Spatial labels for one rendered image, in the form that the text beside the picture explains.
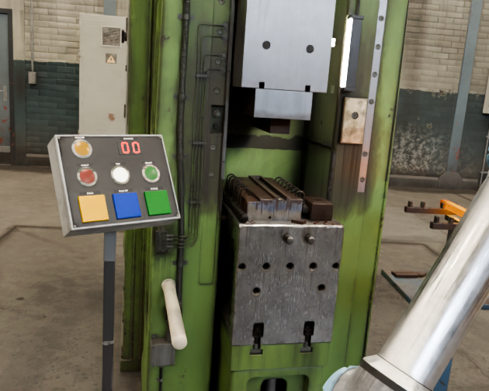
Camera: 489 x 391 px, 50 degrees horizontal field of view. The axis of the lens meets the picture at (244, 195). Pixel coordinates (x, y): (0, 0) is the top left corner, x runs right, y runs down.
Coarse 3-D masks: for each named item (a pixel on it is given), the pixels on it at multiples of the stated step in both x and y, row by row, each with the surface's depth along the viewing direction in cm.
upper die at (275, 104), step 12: (240, 96) 197; (252, 96) 177; (264, 96) 174; (276, 96) 175; (288, 96) 176; (300, 96) 177; (312, 96) 178; (240, 108) 196; (252, 108) 176; (264, 108) 175; (276, 108) 176; (288, 108) 177; (300, 108) 178
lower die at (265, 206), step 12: (240, 180) 215; (252, 180) 216; (252, 192) 193; (264, 192) 193; (288, 192) 195; (252, 204) 182; (264, 204) 182; (276, 204) 183; (288, 204) 184; (300, 204) 185; (252, 216) 183; (264, 216) 183; (276, 216) 184; (288, 216) 185; (300, 216) 186
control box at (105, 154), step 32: (64, 160) 146; (96, 160) 152; (128, 160) 157; (160, 160) 164; (64, 192) 144; (96, 192) 148; (64, 224) 145; (96, 224) 146; (128, 224) 152; (160, 224) 163
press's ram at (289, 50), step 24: (240, 0) 176; (264, 0) 167; (288, 0) 169; (312, 0) 171; (240, 24) 175; (264, 24) 169; (288, 24) 171; (312, 24) 172; (240, 48) 174; (264, 48) 171; (288, 48) 172; (312, 48) 174; (240, 72) 173; (264, 72) 172; (288, 72) 174; (312, 72) 176
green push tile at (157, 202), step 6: (144, 192) 156; (150, 192) 157; (156, 192) 159; (162, 192) 160; (144, 198) 157; (150, 198) 157; (156, 198) 158; (162, 198) 159; (150, 204) 156; (156, 204) 157; (162, 204) 158; (168, 204) 160; (150, 210) 155; (156, 210) 157; (162, 210) 158; (168, 210) 159
